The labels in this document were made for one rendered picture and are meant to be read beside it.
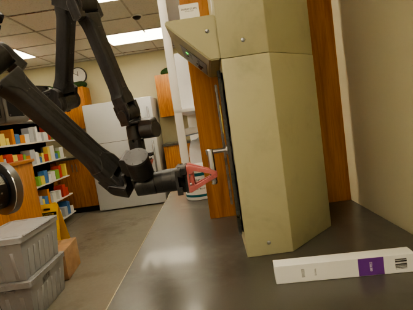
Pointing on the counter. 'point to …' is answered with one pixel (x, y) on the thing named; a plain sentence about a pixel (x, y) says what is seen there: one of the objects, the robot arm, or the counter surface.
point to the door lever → (214, 159)
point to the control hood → (197, 39)
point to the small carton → (188, 10)
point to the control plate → (193, 59)
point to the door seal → (232, 152)
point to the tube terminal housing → (273, 122)
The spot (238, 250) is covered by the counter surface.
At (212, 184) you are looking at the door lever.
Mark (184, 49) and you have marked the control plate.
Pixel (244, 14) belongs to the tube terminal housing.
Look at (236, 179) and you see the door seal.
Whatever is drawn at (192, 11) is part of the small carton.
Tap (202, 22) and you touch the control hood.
